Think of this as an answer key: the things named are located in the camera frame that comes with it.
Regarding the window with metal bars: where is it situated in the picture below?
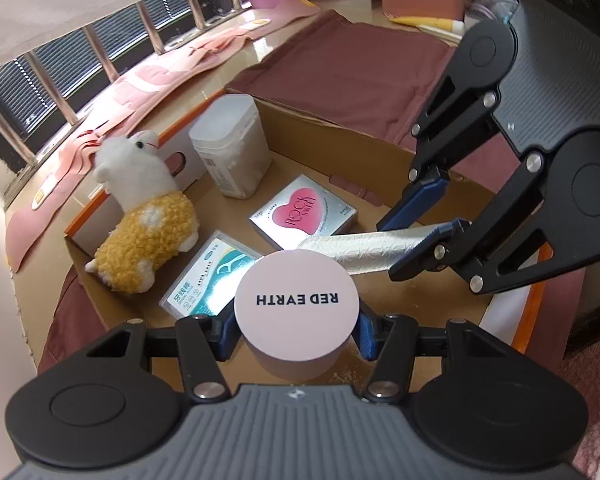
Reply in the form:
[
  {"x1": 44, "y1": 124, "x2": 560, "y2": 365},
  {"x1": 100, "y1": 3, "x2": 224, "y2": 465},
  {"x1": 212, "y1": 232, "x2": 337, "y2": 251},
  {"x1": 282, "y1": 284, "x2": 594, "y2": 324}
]
[{"x1": 0, "y1": 0, "x2": 256, "y2": 173}]

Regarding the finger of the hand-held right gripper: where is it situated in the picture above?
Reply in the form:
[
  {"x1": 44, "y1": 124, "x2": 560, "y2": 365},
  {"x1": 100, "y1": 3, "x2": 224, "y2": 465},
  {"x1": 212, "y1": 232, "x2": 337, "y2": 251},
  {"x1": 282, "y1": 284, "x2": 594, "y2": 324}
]
[
  {"x1": 389, "y1": 152, "x2": 586, "y2": 295},
  {"x1": 377, "y1": 62, "x2": 503, "y2": 232}
]

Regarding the orange rimmed cardboard box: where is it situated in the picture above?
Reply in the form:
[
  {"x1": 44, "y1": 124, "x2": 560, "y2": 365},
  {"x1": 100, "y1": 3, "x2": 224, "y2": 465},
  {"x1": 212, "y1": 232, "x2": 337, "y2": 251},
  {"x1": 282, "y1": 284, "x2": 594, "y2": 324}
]
[{"x1": 62, "y1": 92, "x2": 553, "y2": 401}]

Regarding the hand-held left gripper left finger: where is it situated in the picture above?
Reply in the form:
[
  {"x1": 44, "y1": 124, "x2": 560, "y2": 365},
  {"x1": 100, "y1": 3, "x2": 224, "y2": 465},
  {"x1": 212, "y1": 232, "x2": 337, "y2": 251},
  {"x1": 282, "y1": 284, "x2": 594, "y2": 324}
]
[{"x1": 85, "y1": 305, "x2": 242, "y2": 403}]

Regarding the round jar with pink lid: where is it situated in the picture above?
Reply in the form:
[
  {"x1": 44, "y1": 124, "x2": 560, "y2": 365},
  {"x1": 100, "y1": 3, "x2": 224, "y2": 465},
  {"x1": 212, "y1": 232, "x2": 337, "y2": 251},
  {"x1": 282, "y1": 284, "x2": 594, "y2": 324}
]
[{"x1": 234, "y1": 249, "x2": 359, "y2": 381}]

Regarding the white hanging towel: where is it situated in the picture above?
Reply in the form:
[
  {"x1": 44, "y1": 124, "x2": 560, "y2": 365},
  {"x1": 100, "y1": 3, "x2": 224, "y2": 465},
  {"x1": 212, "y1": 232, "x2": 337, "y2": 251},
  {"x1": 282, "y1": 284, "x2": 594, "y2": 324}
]
[{"x1": 0, "y1": 0, "x2": 221, "y2": 81}]

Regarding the yellow white alpaca plush toy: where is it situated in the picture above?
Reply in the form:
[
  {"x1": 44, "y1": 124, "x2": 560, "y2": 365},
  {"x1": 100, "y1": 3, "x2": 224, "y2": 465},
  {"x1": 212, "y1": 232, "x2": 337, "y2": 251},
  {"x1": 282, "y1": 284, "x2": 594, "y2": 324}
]
[{"x1": 85, "y1": 130, "x2": 201, "y2": 295}]

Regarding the clear cotton swab container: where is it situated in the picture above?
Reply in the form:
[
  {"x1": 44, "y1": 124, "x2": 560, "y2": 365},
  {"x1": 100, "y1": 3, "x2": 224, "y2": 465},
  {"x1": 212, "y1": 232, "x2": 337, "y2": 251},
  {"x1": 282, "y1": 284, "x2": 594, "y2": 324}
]
[{"x1": 188, "y1": 94, "x2": 273, "y2": 199}]

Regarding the teal floss pick box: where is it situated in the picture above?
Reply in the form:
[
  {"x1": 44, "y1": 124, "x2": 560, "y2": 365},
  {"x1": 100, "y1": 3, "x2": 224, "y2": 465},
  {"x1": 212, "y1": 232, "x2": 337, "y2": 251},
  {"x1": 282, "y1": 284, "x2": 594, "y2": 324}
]
[{"x1": 159, "y1": 230, "x2": 263, "y2": 317}]

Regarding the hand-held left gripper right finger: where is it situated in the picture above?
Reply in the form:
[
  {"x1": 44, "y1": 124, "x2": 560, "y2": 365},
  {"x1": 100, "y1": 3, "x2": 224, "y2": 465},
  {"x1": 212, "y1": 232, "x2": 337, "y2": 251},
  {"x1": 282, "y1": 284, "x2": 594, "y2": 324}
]
[{"x1": 355, "y1": 310, "x2": 513, "y2": 403}]

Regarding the pink garment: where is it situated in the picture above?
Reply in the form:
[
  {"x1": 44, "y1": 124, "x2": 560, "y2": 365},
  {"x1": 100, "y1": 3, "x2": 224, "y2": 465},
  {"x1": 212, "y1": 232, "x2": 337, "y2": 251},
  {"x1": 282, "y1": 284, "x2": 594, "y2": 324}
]
[{"x1": 5, "y1": 0, "x2": 321, "y2": 271}]

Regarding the white embossed tube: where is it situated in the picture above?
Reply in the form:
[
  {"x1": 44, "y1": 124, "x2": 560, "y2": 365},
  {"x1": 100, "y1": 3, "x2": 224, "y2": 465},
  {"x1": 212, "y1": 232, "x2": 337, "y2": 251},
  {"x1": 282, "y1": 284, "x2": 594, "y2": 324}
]
[{"x1": 297, "y1": 223, "x2": 443, "y2": 276}]

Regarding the maroon cloth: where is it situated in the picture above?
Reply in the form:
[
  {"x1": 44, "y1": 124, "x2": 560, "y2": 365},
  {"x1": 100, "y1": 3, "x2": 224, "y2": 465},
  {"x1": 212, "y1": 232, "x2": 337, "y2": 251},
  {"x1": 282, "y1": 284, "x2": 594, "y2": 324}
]
[{"x1": 37, "y1": 10, "x2": 556, "y2": 376}]

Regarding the silver box with pink heart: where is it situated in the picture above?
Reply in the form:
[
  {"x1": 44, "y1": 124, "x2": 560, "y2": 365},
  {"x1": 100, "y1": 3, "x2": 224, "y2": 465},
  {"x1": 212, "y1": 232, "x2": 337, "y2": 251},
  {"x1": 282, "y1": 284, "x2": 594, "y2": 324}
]
[{"x1": 249, "y1": 175, "x2": 359, "y2": 251}]

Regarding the yellow white lotion tube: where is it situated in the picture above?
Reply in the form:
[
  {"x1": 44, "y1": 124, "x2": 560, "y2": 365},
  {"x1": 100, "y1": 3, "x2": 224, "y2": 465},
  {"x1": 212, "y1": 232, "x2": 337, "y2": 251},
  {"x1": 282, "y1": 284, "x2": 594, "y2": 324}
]
[{"x1": 390, "y1": 15, "x2": 466, "y2": 36}]

